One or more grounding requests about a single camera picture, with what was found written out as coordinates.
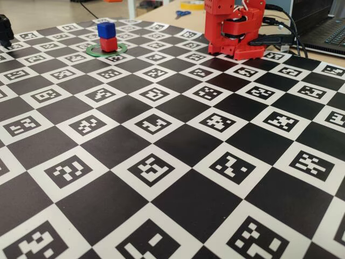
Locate red cube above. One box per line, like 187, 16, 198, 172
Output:
99, 37, 119, 53

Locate blue cube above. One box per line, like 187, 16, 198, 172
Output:
96, 22, 116, 39

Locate red lattice robot base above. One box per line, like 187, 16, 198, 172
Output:
206, 37, 267, 62

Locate black white marker checkerboard mat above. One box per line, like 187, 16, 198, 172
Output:
0, 17, 345, 259

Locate yellow tape roll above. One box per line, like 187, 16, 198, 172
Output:
180, 0, 204, 11

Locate white table leg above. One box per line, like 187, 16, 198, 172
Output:
127, 0, 137, 19

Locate black table clamp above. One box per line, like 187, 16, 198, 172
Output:
249, 33, 294, 47

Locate dark laptop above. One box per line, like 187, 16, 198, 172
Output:
292, 0, 345, 58

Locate green ring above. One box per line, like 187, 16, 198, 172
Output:
86, 42, 128, 58

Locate blue handled scissors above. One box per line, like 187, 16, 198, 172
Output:
174, 10, 191, 21

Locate black cable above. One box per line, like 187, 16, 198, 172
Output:
262, 17, 302, 56
265, 4, 310, 58

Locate black camera stand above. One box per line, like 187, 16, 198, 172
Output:
0, 14, 15, 50

